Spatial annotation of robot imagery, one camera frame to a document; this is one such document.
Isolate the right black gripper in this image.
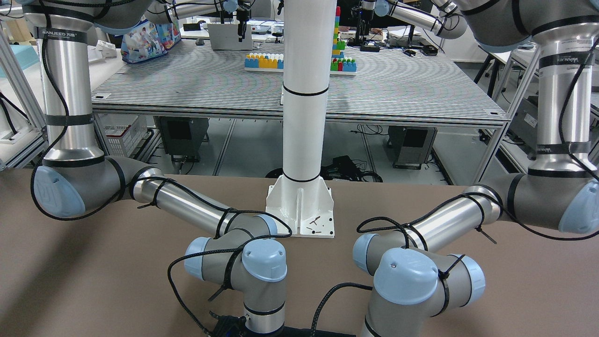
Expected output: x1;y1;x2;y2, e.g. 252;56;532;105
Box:
209;311;248;337

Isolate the black t-shirt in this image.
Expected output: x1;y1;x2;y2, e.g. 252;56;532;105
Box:
278;326;356;337

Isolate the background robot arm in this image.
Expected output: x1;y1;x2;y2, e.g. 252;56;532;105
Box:
358;0;467;40

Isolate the colourful toy block set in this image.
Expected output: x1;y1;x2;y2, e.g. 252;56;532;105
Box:
244;6;358;75

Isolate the colourful printed bag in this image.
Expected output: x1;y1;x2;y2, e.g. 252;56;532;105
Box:
121;20;181;64

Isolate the white plastic crate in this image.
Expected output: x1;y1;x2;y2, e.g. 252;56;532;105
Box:
99;114;147;156

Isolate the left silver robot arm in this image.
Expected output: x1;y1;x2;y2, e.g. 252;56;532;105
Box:
353;0;598;337

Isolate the striped metal work table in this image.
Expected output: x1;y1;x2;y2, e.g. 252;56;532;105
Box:
92;40;510;182

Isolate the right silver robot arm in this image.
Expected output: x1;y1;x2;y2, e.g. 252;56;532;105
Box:
21;0;287;337

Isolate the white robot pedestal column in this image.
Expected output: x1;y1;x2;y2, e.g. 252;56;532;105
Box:
267;0;336;238

